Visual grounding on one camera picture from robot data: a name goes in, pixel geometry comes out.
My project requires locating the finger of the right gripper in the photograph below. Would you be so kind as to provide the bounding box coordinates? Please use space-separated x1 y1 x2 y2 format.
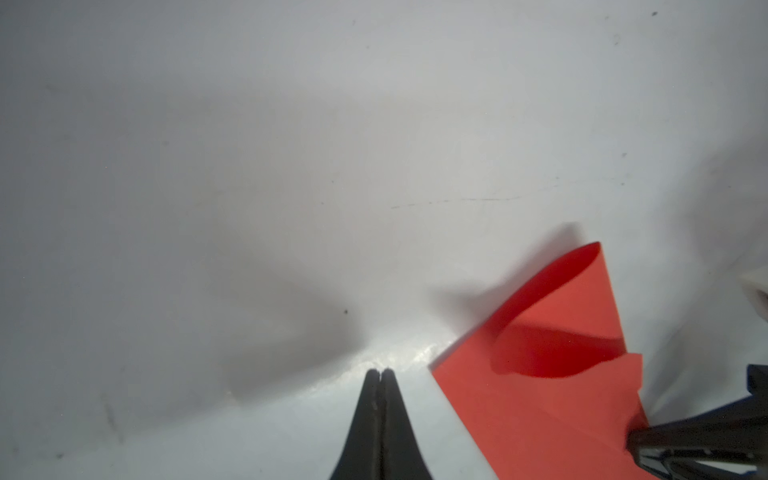
627 364 767 479

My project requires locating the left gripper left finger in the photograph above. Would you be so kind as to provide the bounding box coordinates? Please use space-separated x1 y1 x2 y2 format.
330 369 382 480

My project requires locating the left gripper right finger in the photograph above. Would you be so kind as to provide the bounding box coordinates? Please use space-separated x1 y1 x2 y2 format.
379 369 433 480

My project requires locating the red square paper sheet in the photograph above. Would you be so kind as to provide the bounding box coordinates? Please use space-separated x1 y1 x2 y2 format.
433 243 646 479

